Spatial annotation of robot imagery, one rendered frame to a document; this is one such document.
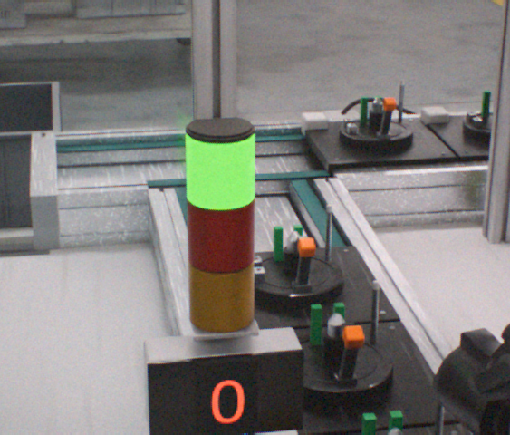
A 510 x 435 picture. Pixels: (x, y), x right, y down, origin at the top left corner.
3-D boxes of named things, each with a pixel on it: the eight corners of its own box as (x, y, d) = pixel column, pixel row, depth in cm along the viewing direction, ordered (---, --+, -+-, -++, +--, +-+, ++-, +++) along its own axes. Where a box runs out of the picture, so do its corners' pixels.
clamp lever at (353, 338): (356, 381, 131) (365, 338, 125) (339, 381, 130) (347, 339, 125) (349, 355, 133) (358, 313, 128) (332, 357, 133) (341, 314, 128)
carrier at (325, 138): (456, 167, 209) (461, 101, 205) (328, 174, 206) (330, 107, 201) (417, 126, 231) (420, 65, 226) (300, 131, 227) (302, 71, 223)
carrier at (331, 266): (400, 332, 151) (406, 246, 146) (220, 346, 147) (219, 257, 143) (354, 256, 173) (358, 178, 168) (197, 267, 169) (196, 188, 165)
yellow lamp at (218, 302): (259, 331, 86) (259, 272, 84) (193, 335, 86) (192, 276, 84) (248, 301, 91) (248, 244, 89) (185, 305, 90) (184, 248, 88)
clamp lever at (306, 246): (310, 286, 153) (316, 247, 148) (295, 287, 153) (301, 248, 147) (305, 267, 156) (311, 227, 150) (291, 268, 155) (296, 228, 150)
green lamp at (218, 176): (260, 207, 82) (260, 143, 81) (190, 212, 82) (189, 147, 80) (248, 183, 87) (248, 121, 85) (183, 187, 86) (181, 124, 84)
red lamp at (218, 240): (259, 270, 84) (260, 208, 82) (192, 275, 84) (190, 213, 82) (248, 243, 89) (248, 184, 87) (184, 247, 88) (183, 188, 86)
